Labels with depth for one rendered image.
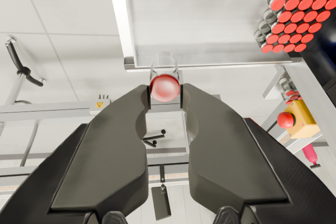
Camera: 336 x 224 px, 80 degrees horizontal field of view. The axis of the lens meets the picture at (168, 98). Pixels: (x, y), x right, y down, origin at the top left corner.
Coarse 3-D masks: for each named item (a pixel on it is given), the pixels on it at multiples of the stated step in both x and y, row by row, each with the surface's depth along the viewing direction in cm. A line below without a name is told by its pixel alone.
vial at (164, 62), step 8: (160, 56) 16; (168, 56) 16; (152, 64) 15; (160, 64) 14; (168, 64) 14; (176, 64) 16; (152, 72) 14; (160, 72) 13; (168, 72) 13; (176, 72) 14
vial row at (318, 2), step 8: (320, 0) 31; (312, 8) 32; (304, 16) 34; (312, 16) 34; (296, 24) 36; (304, 24) 35; (296, 32) 37; (288, 40) 39; (296, 40) 38; (288, 48) 39
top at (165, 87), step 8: (152, 80) 13; (160, 80) 13; (168, 80) 13; (176, 80) 13; (152, 88) 13; (160, 88) 13; (168, 88) 13; (176, 88) 13; (152, 96) 14; (160, 96) 14; (168, 96) 14; (176, 96) 14
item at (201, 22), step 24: (144, 0) 34; (168, 0) 34; (192, 0) 35; (216, 0) 35; (240, 0) 35; (264, 0) 36; (144, 24) 38; (168, 24) 38; (192, 24) 38; (216, 24) 39; (240, 24) 39; (144, 48) 42; (168, 48) 43; (192, 48) 43; (216, 48) 44; (240, 48) 44
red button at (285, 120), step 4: (280, 112) 50; (284, 112) 49; (288, 112) 49; (280, 116) 49; (284, 116) 48; (288, 116) 48; (280, 120) 49; (284, 120) 48; (288, 120) 47; (292, 120) 47; (280, 124) 49; (284, 124) 48; (288, 124) 48; (292, 124) 48
